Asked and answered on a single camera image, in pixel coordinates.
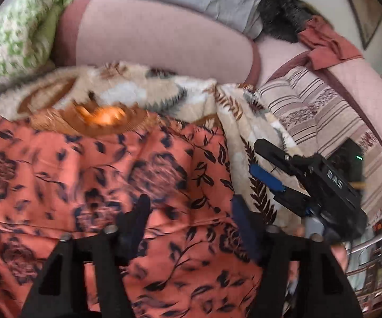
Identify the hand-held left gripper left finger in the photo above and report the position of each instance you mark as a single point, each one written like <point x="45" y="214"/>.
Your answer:
<point x="134" y="227"/>

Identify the framed wall picture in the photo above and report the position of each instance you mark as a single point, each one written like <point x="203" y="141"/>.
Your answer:
<point x="363" y="6"/>

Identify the striped beige cushion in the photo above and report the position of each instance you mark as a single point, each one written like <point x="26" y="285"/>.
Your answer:
<point x="326" y="116"/>

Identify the orange floral cloth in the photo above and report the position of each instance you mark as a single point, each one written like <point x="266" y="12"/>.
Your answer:
<point x="78" y="179"/>

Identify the rust red cloth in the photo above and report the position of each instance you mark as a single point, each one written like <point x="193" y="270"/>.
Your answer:
<point x="330" y="46"/>

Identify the black furry cloth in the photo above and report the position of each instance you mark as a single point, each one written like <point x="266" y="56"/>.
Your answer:
<point x="283" y="13"/>

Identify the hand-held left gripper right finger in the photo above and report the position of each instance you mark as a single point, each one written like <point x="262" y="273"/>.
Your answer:
<point x="244" y="228"/>

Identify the pink sofa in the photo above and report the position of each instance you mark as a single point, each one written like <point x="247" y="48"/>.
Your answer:
<point x="151" y="36"/>

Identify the beige leaf print blanket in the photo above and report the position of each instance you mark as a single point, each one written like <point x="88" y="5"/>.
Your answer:
<point x="164" y="86"/>

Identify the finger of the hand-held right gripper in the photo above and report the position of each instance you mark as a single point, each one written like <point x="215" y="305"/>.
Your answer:
<point x="267" y="179"/>
<point x="277" y="155"/>

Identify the green patterned pillow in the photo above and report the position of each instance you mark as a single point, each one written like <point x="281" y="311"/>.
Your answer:
<point x="15" y="36"/>

